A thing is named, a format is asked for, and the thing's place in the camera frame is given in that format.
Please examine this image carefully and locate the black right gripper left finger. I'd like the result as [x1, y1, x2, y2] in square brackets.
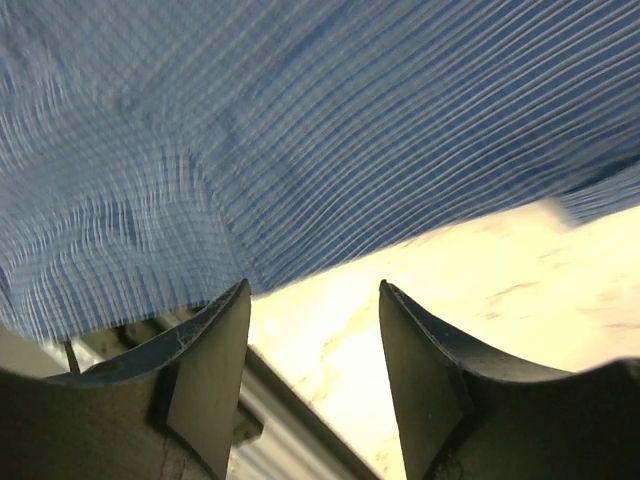
[1, 281, 250, 479]

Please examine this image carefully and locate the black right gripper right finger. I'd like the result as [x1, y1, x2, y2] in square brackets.
[379, 282, 639, 479]

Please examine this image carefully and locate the blue checkered long sleeve shirt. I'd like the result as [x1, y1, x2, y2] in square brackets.
[1, 1, 639, 341]

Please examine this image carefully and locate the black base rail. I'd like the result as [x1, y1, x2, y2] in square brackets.
[56, 309, 378, 479]

